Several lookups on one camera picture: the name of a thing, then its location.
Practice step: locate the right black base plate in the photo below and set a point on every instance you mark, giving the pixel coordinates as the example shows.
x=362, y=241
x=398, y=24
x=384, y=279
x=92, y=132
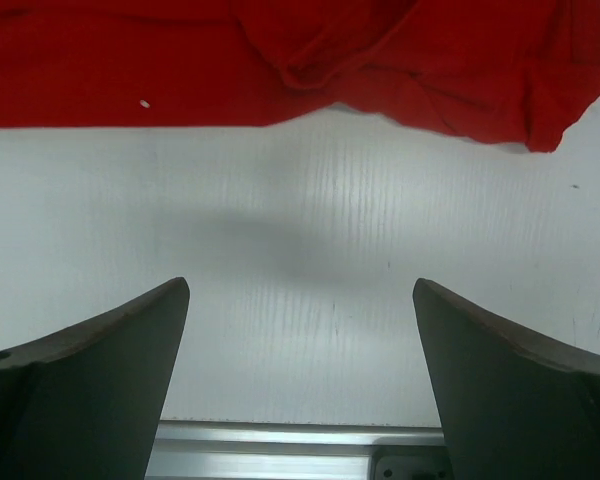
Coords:
x=410, y=465

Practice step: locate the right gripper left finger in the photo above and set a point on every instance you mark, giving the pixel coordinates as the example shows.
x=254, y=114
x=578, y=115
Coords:
x=85, y=402

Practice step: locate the aluminium mounting rail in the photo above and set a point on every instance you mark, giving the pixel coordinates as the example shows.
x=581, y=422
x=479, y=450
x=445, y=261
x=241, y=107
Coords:
x=225, y=450

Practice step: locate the red t shirt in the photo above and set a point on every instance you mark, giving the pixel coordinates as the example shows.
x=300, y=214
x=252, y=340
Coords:
x=491, y=71

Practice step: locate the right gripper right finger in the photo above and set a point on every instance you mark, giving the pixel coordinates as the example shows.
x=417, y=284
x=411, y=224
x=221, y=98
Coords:
x=513, y=403

